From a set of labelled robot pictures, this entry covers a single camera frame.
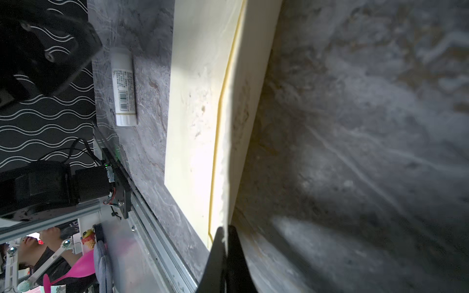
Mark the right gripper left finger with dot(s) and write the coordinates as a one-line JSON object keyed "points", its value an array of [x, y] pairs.
{"points": [[213, 279]]}

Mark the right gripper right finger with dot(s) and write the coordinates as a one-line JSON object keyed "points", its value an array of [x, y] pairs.
{"points": [[239, 277]]}

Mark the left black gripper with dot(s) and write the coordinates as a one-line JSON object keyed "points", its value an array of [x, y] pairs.
{"points": [[23, 51]]}

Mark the cream yellow envelope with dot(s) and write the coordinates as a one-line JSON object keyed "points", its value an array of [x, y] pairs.
{"points": [[220, 54]]}

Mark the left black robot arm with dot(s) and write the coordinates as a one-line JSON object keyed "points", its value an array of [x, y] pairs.
{"points": [[48, 108]]}

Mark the white glue stick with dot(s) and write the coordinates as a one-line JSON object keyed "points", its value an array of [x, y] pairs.
{"points": [[123, 87]]}

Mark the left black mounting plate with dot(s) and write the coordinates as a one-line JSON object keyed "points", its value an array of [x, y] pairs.
{"points": [[121, 190]]}

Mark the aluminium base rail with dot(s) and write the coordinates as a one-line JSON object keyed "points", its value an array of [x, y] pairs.
{"points": [[154, 234]]}

